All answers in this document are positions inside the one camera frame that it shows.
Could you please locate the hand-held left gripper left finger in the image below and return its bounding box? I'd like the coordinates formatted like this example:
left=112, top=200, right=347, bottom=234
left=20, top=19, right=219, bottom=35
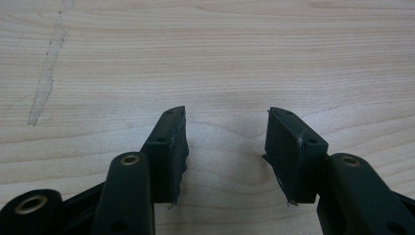
left=90, top=105, right=190, bottom=235

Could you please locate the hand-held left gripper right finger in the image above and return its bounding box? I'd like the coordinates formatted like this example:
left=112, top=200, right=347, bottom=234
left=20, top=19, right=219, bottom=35
left=262, top=106, right=415, bottom=235

